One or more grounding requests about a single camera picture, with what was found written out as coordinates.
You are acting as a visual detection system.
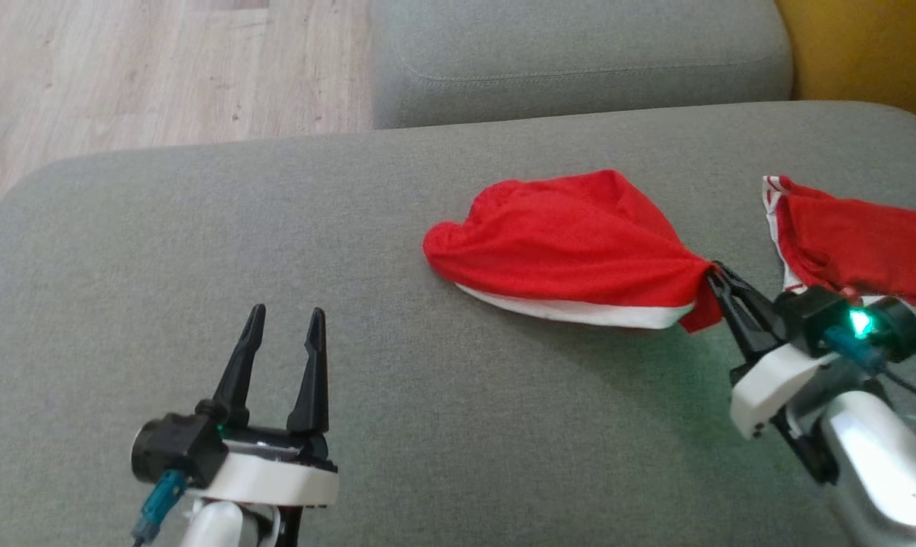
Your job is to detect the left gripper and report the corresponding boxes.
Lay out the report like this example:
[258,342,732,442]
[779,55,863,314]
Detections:
[188,304,340,508]

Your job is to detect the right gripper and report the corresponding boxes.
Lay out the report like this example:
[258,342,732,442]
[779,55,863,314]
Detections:
[706,262,839,440]

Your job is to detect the red basketball jersey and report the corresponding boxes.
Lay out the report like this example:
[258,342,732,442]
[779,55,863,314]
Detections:
[762,175,916,324]

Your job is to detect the red shorts with white stripe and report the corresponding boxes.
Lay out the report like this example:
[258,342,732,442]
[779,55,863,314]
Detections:
[423,169,725,334]

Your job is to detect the large grey sofa cushion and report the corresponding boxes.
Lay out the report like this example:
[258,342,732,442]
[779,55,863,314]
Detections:
[0,101,916,547]

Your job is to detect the yellow sofa backrest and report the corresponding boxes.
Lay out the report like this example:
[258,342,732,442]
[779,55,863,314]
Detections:
[775,0,916,130]

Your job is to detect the grey sofa seat cushion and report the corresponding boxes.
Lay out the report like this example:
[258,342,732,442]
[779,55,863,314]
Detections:
[371,0,794,130]

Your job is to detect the right camera cable teal plug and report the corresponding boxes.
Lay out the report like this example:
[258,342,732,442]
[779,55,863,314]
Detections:
[823,327,916,407]

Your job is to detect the camera cable teal plug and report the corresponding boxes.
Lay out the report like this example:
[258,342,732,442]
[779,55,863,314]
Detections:
[131,470,187,547]
[823,327,916,407]

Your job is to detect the left camera cable teal plug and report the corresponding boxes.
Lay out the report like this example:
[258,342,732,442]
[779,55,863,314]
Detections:
[131,470,187,547]

